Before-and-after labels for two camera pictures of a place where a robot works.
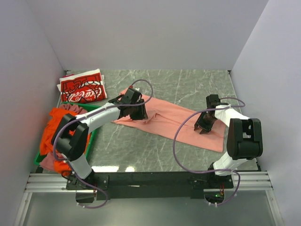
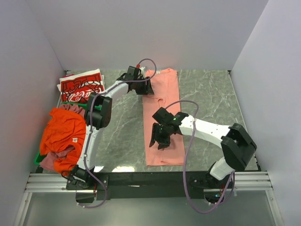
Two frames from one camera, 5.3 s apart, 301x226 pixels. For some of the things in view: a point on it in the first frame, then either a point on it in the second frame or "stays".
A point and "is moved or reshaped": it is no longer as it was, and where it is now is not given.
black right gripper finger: [203, 132] -> [163, 144]
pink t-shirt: [165, 117] is moved or reshaped
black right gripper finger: [197, 124] -> [153, 138]
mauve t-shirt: [48, 160] stays
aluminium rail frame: [57, 183] stays
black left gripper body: [136, 111] -> [140, 87]
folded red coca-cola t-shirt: [84, 87] stays
